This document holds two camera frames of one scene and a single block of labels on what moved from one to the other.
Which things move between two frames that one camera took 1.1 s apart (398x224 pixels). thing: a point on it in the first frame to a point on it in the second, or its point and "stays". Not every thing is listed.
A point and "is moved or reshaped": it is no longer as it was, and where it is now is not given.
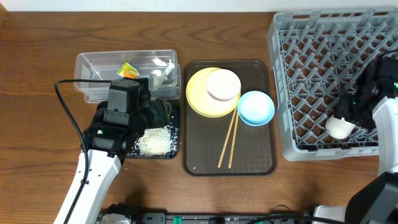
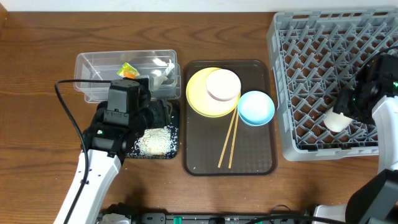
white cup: x=339 y=129 is moved or reshaped
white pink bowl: x=223 y=84 stays
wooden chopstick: x=234 y=140 stays
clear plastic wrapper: x=158 y=77 stays
